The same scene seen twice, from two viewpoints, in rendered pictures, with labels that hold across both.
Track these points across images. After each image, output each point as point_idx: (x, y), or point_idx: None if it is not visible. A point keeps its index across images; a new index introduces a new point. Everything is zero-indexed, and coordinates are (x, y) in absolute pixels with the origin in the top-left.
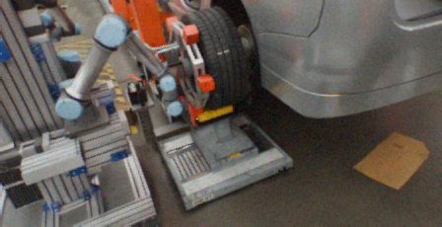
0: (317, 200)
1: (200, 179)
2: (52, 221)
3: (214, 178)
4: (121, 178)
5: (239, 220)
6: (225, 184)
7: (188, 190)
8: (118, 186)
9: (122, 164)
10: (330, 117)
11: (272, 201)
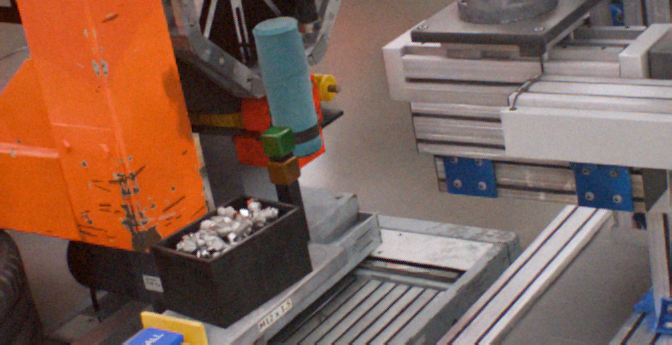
0: (329, 171)
1: (419, 256)
2: None
3: (396, 243)
4: (593, 265)
5: (469, 206)
6: (402, 221)
7: (477, 248)
8: (622, 250)
9: (545, 302)
10: None
11: (378, 200)
